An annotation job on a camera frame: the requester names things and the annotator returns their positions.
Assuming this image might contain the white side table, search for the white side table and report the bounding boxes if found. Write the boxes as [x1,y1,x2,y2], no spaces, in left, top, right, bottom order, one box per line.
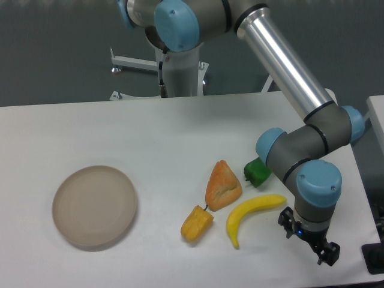
[349,95,383,152]

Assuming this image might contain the black box at right edge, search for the black box at right edge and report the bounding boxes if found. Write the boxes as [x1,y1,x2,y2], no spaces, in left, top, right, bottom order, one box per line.
[361,243,383,275]

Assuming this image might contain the orange toy pepper wedge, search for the orange toy pepper wedge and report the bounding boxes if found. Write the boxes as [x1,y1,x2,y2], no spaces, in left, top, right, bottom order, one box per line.
[205,160,242,211]

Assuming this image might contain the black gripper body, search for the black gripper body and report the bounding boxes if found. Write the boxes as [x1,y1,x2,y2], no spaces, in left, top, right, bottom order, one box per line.
[289,210,330,250]

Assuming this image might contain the black cable on pedestal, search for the black cable on pedestal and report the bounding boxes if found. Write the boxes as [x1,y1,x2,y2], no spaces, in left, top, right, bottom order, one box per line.
[158,47,169,98]

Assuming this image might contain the yellow toy banana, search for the yellow toy banana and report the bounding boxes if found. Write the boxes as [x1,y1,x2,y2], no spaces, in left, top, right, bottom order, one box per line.
[226,194,287,249]

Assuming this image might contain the yellow toy pepper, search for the yellow toy pepper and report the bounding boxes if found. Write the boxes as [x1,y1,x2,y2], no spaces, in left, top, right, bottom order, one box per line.
[181,205,214,242]

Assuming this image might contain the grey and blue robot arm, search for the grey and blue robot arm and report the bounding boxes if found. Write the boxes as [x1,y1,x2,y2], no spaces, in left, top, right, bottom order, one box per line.
[117,1,365,265]

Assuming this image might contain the beige round plate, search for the beige round plate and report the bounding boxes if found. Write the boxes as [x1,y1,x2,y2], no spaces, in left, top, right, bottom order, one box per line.
[52,165,137,251]

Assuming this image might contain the green toy pepper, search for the green toy pepper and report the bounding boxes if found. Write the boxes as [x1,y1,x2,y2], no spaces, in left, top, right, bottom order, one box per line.
[244,157,272,188]

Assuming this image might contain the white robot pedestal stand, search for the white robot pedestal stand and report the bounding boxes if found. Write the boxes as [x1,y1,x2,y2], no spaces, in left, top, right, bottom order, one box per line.
[110,27,209,98]

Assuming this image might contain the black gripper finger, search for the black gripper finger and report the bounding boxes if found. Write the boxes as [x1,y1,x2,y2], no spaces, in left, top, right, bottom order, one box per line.
[278,206,293,239]
[315,241,340,266]

